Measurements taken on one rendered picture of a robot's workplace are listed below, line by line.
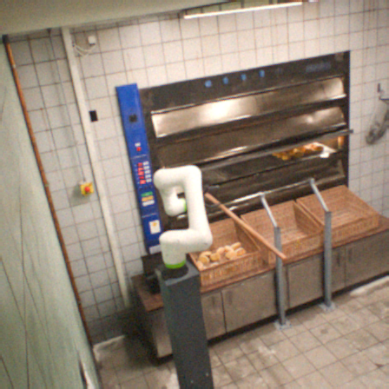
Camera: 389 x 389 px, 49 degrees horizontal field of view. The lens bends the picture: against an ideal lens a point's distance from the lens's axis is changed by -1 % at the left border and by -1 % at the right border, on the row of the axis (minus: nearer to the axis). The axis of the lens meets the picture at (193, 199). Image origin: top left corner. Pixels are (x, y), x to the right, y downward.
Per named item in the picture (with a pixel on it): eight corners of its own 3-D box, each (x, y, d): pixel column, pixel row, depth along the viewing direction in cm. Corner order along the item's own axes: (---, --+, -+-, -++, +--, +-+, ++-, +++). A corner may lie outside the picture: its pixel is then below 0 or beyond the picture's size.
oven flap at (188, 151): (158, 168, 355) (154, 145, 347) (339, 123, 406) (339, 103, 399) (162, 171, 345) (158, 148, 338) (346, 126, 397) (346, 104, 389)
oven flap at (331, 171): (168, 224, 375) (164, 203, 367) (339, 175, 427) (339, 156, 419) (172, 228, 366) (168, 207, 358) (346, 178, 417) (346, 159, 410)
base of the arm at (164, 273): (151, 288, 240) (149, 279, 238) (142, 276, 253) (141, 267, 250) (193, 273, 249) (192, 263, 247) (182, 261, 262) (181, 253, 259)
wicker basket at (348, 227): (295, 225, 416) (294, 199, 405) (342, 209, 434) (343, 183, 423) (328, 246, 374) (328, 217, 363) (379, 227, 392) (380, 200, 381)
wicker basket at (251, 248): (180, 260, 383) (175, 233, 372) (236, 242, 400) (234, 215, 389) (201, 287, 341) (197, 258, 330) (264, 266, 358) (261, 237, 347)
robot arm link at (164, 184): (175, 186, 255) (172, 166, 257) (154, 188, 255) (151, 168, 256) (176, 190, 273) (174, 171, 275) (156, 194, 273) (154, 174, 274)
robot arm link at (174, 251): (191, 266, 245) (187, 236, 237) (164, 270, 244) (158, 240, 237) (189, 254, 257) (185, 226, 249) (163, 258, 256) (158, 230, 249)
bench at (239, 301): (141, 328, 394) (129, 275, 371) (357, 252, 464) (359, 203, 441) (160, 370, 345) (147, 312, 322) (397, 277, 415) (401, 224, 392)
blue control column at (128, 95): (117, 239, 565) (80, 69, 481) (129, 235, 570) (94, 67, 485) (161, 324, 397) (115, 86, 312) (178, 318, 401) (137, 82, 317)
